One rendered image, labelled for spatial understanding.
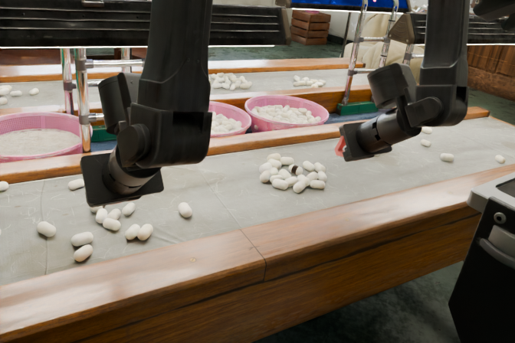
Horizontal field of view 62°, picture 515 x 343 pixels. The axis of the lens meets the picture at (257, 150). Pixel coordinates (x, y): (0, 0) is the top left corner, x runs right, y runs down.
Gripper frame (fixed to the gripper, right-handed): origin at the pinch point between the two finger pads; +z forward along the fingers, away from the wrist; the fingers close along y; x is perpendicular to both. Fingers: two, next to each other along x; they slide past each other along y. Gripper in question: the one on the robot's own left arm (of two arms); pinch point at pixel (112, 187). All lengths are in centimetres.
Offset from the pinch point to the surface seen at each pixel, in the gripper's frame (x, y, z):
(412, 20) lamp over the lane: -28, -77, -4
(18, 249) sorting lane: 5.5, 13.6, 12.0
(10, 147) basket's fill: -21, 12, 45
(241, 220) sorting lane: 9.3, -23.7, 7.3
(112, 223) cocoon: 4.4, -0.9, 10.5
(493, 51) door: -115, -471, 194
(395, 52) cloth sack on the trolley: -107, -289, 174
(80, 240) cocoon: 6.4, 4.8, 8.7
